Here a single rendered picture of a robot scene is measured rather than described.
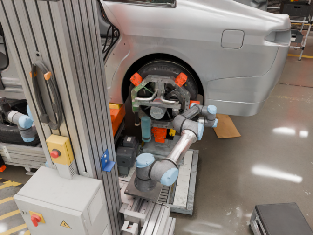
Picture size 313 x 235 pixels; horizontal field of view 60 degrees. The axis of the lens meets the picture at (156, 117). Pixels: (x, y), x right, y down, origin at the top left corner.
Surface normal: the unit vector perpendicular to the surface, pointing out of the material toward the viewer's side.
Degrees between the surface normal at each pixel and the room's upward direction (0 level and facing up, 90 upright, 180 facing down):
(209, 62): 90
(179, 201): 0
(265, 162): 0
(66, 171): 90
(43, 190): 0
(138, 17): 81
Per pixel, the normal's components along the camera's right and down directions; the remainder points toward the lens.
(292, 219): -0.01, -0.82
